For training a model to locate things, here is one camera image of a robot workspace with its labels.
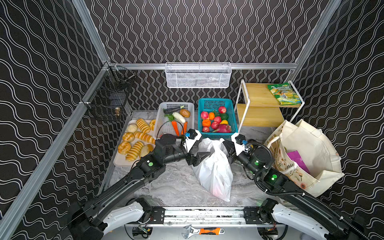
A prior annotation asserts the red apple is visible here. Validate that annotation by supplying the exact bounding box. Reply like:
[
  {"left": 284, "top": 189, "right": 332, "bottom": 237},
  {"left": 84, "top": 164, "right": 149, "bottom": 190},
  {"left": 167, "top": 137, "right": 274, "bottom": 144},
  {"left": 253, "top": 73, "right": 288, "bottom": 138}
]
[{"left": 200, "top": 111, "right": 210, "bottom": 120}]

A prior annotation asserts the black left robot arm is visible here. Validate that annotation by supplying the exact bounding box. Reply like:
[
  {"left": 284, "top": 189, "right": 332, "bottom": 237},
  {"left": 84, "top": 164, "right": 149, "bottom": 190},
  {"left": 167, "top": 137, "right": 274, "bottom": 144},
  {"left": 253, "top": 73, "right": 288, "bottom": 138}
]
[{"left": 66, "top": 129, "right": 202, "bottom": 240}]

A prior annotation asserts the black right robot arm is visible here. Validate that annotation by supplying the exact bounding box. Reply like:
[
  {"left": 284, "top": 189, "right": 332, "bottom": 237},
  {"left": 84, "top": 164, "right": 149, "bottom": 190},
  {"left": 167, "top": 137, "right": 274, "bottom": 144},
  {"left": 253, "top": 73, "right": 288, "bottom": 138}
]
[{"left": 223, "top": 140, "right": 368, "bottom": 240}]

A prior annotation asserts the white plastic grocery bag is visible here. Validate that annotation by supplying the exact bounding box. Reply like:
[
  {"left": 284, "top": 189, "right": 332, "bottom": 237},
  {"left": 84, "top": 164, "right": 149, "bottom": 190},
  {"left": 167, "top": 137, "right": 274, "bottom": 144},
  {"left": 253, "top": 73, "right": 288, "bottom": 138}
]
[{"left": 192, "top": 138, "right": 233, "bottom": 202}]

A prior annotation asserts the purple snack bag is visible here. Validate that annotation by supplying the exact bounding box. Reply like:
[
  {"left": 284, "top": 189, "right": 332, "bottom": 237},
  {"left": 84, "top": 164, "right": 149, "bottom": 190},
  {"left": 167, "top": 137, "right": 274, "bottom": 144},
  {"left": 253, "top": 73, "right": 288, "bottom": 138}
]
[{"left": 287, "top": 151, "right": 310, "bottom": 174}]

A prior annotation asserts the green avocado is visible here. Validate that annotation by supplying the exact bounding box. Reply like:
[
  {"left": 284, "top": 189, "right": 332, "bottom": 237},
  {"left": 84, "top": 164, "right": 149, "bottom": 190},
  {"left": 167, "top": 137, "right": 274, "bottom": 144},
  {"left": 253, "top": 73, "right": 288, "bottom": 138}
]
[{"left": 220, "top": 113, "right": 229, "bottom": 120}]

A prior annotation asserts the white radish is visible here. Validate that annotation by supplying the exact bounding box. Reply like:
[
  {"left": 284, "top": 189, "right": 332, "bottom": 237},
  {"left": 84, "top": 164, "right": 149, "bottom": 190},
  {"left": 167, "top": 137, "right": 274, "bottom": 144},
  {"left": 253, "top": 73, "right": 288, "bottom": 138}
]
[{"left": 172, "top": 112, "right": 186, "bottom": 124}]

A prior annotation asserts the small tangerine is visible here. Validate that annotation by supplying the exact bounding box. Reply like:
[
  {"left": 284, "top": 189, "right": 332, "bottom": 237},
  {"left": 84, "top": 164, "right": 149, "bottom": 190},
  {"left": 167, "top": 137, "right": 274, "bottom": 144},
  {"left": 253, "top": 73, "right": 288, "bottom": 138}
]
[{"left": 209, "top": 112, "right": 215, "bottom": 121}]

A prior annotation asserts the cream canvas tote bag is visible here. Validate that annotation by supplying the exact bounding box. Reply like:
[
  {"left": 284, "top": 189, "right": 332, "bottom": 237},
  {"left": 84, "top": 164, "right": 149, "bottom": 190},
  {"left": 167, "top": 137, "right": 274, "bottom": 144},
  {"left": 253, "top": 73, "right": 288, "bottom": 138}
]
[{"left": 265, "top": 119, "right": 344, "bottom": 197}]

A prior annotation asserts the round bread bun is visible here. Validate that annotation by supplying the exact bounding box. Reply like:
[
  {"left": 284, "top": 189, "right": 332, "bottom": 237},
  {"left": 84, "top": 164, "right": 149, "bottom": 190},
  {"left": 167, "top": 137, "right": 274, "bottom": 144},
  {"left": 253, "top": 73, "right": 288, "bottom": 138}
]
[{"left": 118, "top": 141, "right": 131, "bottom": 155}]

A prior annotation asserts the black wire wall basket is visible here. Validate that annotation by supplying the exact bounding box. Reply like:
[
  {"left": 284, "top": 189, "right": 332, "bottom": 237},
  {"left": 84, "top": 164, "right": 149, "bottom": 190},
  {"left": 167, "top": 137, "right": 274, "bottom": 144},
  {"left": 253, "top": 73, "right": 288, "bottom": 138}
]
[{"left": 85, "top": 66, "right": 137, "bottom": 122}]

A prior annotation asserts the bread tray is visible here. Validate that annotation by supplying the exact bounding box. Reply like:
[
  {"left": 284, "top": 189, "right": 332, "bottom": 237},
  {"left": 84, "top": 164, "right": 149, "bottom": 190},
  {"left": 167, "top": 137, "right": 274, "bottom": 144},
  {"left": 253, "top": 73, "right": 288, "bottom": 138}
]
[{"left": 113, "top": 120, "right": 156, "bottom": 167}]

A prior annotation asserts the oval bread loaf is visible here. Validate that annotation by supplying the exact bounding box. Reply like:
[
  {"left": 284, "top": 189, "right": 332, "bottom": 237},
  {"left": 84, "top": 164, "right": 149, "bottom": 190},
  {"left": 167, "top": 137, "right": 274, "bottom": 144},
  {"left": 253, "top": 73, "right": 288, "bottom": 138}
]
[{"left": 139, "top": 144, "right": 154, "bottom": 158}]

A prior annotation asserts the pink dragon fruit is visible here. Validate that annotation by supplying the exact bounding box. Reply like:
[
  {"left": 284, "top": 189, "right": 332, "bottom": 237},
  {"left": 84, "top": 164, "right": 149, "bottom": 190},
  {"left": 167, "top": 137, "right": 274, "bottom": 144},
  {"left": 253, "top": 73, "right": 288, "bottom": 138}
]
[{"left": 213, "top": 124, "right": 232, "bottom": 134}]

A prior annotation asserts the dark green cucumber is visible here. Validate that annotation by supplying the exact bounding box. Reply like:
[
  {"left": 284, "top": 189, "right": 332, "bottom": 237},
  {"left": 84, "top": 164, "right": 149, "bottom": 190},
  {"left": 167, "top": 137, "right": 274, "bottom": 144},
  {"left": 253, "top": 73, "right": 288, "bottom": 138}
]
[{"left": 163, "top": 106, "right": 185, "bottom": 115}]

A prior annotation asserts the brown potato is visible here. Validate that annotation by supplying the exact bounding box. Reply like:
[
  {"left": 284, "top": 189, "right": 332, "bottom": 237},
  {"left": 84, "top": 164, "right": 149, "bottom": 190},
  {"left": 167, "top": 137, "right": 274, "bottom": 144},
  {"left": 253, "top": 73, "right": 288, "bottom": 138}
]
[{"left": 180, "top": 109, "right": 191, "bottom": 118}]

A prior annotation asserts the orange carrot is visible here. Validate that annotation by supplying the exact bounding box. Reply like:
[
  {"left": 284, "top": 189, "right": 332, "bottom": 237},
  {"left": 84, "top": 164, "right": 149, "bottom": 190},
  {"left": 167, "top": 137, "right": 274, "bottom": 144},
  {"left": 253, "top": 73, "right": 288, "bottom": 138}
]
[
  {"left": 171, "top": 121, "right": 180, "bottom": 136},
  {"left": 182, "top": 122, "right": 188, "bottom": 135}
]

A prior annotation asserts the white wire wall basket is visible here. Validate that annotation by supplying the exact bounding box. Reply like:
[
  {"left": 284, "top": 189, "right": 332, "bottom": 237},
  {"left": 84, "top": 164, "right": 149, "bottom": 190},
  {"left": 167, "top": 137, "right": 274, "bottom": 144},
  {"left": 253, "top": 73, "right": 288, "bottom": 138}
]
[{"left": 165, "top": 62, "right": 232, "bottom": 89}]

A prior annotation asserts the teal plastic fruit basket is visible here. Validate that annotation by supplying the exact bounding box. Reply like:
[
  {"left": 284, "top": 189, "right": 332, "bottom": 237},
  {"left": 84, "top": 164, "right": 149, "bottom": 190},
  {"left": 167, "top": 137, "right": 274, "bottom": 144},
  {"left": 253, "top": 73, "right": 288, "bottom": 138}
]
[{"left": 198, "top": 98, "right": 238, "bottom": 140}]

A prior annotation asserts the orange fruit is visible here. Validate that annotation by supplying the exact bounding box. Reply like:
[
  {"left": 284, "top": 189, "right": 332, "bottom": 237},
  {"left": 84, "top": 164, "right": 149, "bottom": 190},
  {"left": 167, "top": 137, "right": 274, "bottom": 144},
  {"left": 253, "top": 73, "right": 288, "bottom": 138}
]
[{"left": 202, "top": 119, "right": 211, "bottom": 128}]

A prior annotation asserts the green yellow snack bag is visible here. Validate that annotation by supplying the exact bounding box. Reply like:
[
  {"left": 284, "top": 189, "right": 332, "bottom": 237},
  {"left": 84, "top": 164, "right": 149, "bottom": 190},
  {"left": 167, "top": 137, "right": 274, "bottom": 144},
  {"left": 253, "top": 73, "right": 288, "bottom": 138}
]
[{"left": 267, "top": 83, "right": 302, "bottom": 106}]

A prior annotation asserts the white two-tier shelf rack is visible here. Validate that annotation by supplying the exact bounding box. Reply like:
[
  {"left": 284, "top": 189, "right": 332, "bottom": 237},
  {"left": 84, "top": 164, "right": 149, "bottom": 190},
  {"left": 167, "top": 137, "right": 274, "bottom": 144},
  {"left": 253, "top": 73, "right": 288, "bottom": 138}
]
[{"left": 234, "top": 79, "right": 306, "bottom": 130}]

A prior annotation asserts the adjustable wrench orange handle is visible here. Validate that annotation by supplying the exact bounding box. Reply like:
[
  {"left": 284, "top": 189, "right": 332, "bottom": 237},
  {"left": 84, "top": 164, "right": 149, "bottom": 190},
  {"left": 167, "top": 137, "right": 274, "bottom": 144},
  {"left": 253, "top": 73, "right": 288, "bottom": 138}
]
[{"left": 182, "top": 225, "right": 225, "bottom": 239}]

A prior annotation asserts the white plastic vegetable basket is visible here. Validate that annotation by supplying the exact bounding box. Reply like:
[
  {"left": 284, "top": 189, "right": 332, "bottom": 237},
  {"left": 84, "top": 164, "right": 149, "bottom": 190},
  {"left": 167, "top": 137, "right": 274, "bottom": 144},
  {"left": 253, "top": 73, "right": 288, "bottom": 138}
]
[{"left": 153, "top": 102, "right": 195, "bottom": 139}]

